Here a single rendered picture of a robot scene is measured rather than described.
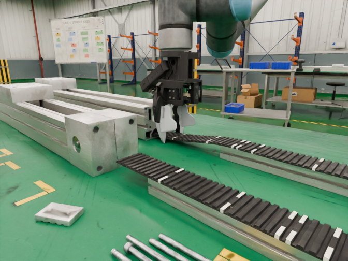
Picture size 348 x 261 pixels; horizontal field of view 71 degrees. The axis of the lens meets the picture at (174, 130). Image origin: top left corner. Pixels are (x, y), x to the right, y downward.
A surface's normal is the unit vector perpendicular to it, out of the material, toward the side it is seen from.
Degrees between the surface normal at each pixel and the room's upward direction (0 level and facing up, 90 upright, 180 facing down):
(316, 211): 0
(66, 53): 90
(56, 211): 0
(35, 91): 90
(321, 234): 0
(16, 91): 90
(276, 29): 90
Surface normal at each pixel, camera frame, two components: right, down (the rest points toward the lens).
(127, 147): 0.73, 0.18
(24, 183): 0.00, -0.96
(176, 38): 0.04, 0.27
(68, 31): -0.32, 0.25
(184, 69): -0.69, 0.20
